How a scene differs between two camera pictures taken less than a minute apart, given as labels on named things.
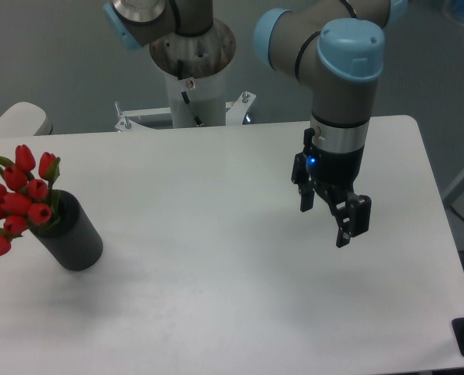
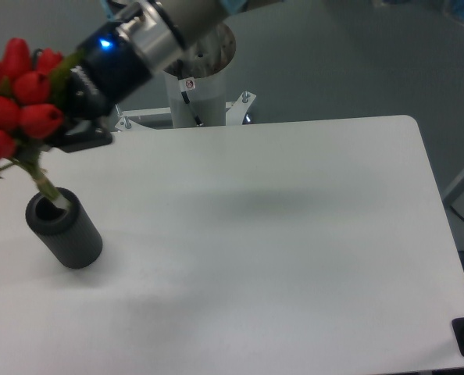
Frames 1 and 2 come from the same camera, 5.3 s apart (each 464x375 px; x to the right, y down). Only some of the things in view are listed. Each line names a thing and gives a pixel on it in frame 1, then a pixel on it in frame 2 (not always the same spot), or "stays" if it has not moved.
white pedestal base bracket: [235, 113] stays
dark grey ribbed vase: [74, 240] stays
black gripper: [333, 175] → [108, 69]
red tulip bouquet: [8, 205] → [19, 87]
